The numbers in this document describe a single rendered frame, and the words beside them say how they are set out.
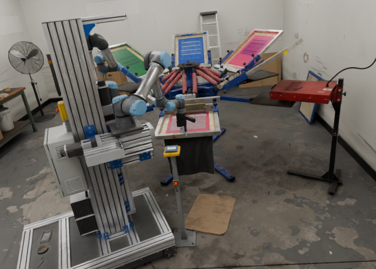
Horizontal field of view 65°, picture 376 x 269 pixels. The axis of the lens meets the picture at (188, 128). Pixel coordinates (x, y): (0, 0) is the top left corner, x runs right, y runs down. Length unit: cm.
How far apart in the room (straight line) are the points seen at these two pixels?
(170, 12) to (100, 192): 517
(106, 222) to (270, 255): 144
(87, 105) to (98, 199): 82
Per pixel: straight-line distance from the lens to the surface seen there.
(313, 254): 292
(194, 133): 256
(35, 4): 795
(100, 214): 274
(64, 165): 242
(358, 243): 311
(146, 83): 212
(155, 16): 713
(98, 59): 287
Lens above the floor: 208
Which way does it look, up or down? 24 degrees down
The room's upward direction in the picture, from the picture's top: 6 degrees counter-clockwise
